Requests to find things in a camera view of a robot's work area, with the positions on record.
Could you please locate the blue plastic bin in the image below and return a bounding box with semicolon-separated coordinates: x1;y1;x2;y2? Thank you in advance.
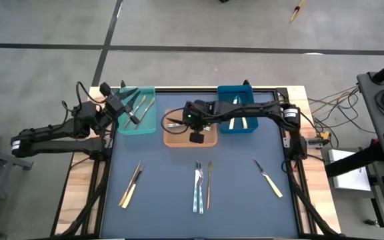
217;85;259;134

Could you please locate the orange translucent plastic bin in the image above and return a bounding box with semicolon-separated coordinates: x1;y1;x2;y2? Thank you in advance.
163;108;218;148

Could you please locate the floor cable bundle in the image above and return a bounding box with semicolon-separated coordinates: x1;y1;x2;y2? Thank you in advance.
300;85;361;141

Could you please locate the black aluminium table frame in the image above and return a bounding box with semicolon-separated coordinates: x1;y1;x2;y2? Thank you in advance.
50;79;343;240

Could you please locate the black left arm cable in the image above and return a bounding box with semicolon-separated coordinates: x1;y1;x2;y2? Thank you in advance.
61;81;109;116

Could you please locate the cream-handled black knife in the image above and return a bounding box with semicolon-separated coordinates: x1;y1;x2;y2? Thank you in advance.
252;157;284;199

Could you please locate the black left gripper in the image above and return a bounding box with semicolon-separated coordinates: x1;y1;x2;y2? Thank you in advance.
99;82;142;125

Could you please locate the white box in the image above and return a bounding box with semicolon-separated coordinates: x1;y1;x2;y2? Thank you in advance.
327;148;373;192

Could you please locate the black stand bar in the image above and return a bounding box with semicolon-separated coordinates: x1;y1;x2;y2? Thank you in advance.
324;138;384;179

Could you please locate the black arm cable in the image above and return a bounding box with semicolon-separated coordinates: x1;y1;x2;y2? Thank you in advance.
160;106;189;136
61;81;109;116

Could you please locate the grey equipment cart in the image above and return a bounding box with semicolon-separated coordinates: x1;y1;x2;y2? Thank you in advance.
356;53;384;165

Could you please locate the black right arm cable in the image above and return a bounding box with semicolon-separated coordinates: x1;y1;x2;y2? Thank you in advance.
160;106;189;136

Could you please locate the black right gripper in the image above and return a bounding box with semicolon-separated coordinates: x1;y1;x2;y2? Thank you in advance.
165;99;215;145

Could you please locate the yellow black stick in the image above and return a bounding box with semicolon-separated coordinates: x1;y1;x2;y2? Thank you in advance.
289;0;309;23

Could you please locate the teal translucent plastic bin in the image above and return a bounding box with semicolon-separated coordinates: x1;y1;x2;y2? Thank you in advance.
117;85;157;136

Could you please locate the blue-grey table mat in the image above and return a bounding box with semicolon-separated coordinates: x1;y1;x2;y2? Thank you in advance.
101;90;300;239

